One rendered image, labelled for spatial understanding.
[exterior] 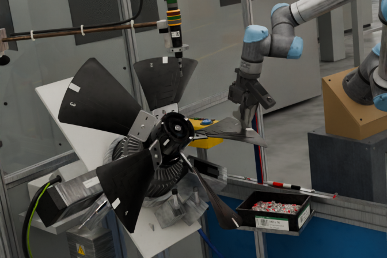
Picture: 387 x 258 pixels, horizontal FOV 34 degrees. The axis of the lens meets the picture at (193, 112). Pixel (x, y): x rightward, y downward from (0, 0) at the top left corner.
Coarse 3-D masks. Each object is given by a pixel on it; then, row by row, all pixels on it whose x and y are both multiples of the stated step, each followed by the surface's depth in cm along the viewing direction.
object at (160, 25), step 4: (160, 24) 201; (164, 24) 201; (160, 28) 202; (164, 28) 201; (168, 28) 202; (160, 32) 202; (164, 32) 201; (168, 32) 201; (164, 36) 202; (168, 36) 202; (164, 40) 203; (168, 40) 202; (168, 44) 203; (184, 44) 206; (168, 48) 203; (172, 48) 201; (176, 48) 201; (180, 48) 201; (184, 48) 201; (188, 48) 203
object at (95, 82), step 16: (96, 64) 199; (80, 80) 196; (96, 80) 198; (112, 80) 199; (64, 96) 194; (80, 96) 196; (96, 96) 197; (112, 96) 198; (128, 96) 200; (64, 112) 194; (80, 112) 196; (96, 112) 197; (112, 112) 198; (128, 112) 200; (96, 128) 198; (112, 128) 199; (128, 128) 200
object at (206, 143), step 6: (192, 120) 262; (198, 120) 261; (216, 120) 258; (198, 126) 253; (204, 126) 252; (210, 138) 253; (216, 138) 255; (192, 144) 257; (198, 144) 255; (204, 144) 253; (210, 144) 253; (216, 144) 256
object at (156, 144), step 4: (156, 140) 197; (156, 144) 197; (152, 148) 195; (156, 148) 197; (152, 152) 195; (156, 152) 198; (160, 152) 200; (152, 156) 196; (160, 156) 200; (156, 160) 198; (160, 160) 201; (156, 164) 199; (160, 164) 201; (156, 168) 199
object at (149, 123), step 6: (138, 114) 201; (144, 114) 201; (150, 114) 202; (138, 120) 201; (144, 120) 202; (150, 120) 202; (156, 120) 202; (132, 126) 201; (138, 126) 202; (150, 126) 202; (132, 132) 202; (144, 132) 202; (138, 138) 202; (144, 138) 203
